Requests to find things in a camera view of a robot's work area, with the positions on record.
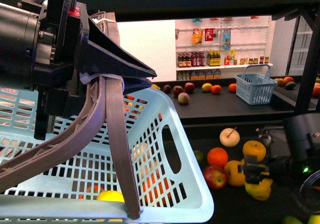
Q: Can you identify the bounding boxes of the yellow lemon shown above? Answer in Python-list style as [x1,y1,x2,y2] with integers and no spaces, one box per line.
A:
[307,214,320,224]
[96,190,125,203]

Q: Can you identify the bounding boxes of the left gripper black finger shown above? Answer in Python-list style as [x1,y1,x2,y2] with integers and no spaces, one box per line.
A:
[122,77,152,95]

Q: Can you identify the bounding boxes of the green avocado rear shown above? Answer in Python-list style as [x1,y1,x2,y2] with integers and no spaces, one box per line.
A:
[193,150,204,164]

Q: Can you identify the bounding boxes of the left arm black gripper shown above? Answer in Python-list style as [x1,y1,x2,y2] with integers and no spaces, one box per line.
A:
[0,0,157,140]

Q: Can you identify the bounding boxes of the grey basket handle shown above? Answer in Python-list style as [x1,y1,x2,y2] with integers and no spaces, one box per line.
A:
[0,4,141,222]

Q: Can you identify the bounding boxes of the far white retail shelf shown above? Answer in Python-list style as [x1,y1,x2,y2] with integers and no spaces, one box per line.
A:
[175,15,275,81]

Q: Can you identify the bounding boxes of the small tangerine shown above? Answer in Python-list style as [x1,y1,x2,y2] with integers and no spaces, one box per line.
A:
[207,147,229,168]

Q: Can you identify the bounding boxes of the golden round pear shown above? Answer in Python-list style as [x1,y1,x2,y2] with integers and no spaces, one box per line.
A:
[242,140,267,162]

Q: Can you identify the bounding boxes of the red apple centre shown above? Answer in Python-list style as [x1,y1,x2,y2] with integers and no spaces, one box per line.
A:
[202,165,227,190]

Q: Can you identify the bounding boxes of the small blue basket far shelf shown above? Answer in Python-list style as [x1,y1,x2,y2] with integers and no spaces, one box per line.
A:
[235,63,278,105]

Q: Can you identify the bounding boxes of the yellow pear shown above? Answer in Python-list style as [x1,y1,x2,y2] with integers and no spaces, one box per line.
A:
[244,178,273,201]

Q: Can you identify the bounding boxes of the black shelf upright post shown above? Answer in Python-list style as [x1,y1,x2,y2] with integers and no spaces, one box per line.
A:
[294,3,320,115]

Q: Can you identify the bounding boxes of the green apple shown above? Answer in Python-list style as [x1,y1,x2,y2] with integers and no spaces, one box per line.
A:
[281,215,303,224]

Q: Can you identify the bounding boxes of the white pear with stem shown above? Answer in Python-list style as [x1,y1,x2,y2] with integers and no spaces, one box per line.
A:
[219,127,240,148]

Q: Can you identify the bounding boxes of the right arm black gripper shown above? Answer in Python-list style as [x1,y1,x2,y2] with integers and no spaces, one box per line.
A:
[238,155,271,184]

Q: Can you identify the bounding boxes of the yellow orange fruit centre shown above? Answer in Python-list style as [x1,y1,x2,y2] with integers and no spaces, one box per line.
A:
[224,160,245,187]

